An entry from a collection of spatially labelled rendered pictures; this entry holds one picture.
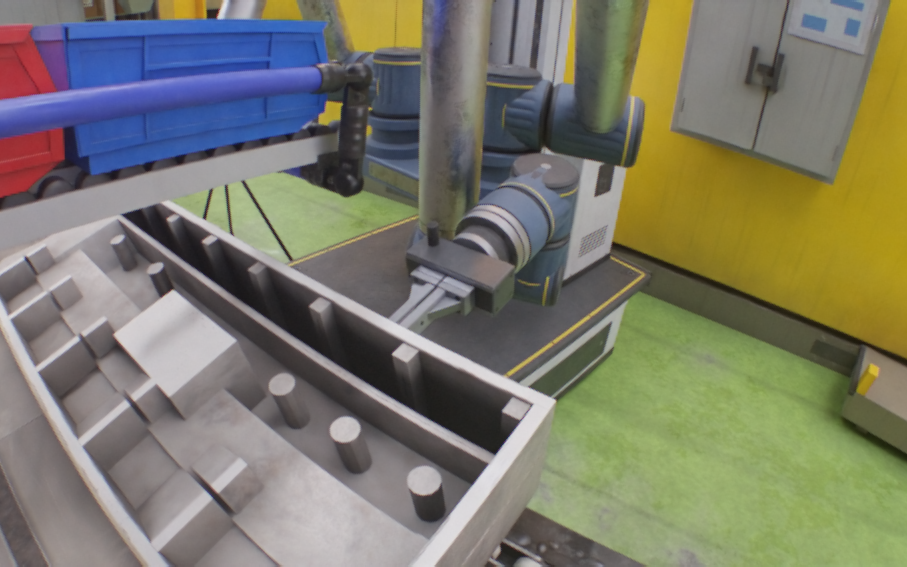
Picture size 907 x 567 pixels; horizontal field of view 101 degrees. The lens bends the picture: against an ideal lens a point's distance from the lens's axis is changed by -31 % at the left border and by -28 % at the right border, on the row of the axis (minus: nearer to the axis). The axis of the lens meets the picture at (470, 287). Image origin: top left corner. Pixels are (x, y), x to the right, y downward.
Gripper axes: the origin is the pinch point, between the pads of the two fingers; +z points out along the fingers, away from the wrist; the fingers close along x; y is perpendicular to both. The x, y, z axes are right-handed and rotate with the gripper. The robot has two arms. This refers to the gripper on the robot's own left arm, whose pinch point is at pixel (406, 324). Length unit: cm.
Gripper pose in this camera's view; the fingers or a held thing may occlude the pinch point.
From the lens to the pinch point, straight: 59.5
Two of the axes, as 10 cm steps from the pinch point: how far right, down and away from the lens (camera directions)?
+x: 8.3, 3.5, -4.3
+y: -0.2, -7.6, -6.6
